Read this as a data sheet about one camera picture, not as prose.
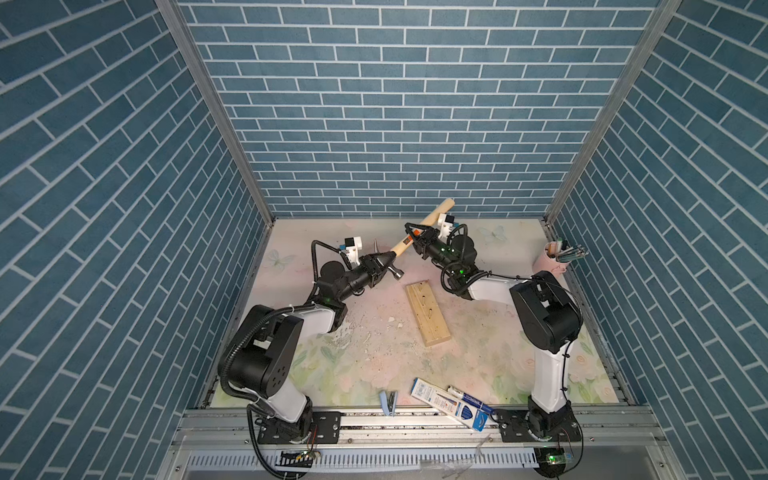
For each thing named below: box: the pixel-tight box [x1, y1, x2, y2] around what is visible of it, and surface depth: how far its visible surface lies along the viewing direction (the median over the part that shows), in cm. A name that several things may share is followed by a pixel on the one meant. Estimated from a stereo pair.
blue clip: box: [379, 390, 398, 417], surface depth 78 cm
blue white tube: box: [446, 385, 496, 415], surface depth 79 cm
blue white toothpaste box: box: [410, 377, 491, 432], surface depth 78 cm
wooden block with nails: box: [406, 279, 452, 347], surface depth 92 cm
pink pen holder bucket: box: [544, 241, 572, 275], surface depth 98 cm
